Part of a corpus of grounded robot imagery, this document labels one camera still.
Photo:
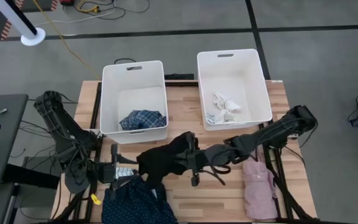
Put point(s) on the red device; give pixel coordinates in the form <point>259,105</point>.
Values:
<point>67,2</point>

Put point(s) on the small white cloth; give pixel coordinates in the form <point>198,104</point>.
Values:
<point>225,117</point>

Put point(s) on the black desk base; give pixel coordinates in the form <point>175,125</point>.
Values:
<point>30,177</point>

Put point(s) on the black garment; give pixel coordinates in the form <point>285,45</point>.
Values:
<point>157,161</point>

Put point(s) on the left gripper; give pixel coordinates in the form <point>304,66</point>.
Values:
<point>107,173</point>

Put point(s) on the white pole with round base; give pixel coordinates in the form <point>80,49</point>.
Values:
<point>33,37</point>

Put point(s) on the blue plaid shirt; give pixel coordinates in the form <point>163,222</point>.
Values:
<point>141,119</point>

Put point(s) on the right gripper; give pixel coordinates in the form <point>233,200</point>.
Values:
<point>200,160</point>

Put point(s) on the navy white striped sock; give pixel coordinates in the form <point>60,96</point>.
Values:
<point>124,172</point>

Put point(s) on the navy dotted shirt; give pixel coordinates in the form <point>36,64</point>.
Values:
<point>135,205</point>

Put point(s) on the yellow tag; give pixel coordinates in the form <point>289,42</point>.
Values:
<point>95,199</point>

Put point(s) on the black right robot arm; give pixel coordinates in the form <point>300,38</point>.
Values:
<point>275,129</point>

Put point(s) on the black aluminium table frame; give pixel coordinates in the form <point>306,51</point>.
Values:
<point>179,83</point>

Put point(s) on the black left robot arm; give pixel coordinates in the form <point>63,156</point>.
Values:
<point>57,124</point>

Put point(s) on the large white cloth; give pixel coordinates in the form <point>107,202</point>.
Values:
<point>225,104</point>

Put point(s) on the black desk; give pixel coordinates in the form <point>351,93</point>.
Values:
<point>2,149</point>

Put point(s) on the white perforated plastic basket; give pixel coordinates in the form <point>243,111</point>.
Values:
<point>253,87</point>
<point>117,93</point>

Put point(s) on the pink shirt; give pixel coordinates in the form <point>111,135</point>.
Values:
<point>259,193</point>

